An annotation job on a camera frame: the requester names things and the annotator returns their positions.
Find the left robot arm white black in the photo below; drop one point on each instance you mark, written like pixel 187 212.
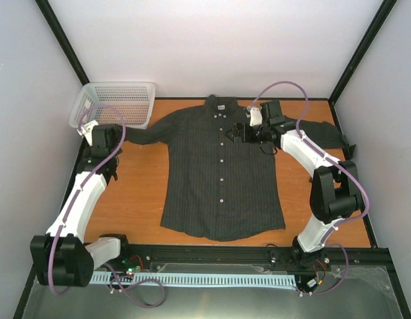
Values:
pixel 60 256

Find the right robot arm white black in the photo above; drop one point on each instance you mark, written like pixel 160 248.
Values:
pixel 335 190

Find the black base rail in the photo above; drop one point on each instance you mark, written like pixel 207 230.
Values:
pixel 270 257

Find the dark grey pinstriped shirt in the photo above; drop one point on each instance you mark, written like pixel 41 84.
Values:
pixel 217 189

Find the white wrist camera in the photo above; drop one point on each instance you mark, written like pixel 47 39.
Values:
pixel 256 118
pixel 86 131

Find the light blue slotted cable duct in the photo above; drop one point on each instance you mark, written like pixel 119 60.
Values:
pixel 189 280

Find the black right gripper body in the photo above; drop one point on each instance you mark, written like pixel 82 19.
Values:
pixel 255 137

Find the black left frame post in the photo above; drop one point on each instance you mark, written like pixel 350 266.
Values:
pixel 55 26

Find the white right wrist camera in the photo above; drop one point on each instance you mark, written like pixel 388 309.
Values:
pixel 256 118

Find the white perforated plastic basket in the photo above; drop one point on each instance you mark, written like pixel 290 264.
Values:
pixel 114 103

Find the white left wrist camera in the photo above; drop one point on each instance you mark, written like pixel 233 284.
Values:
pixel 86 131

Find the black frame post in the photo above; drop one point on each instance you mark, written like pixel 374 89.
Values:
pixel 55 26
pixel 367 39

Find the black right frame post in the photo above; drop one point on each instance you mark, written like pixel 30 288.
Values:
pixel 367 39

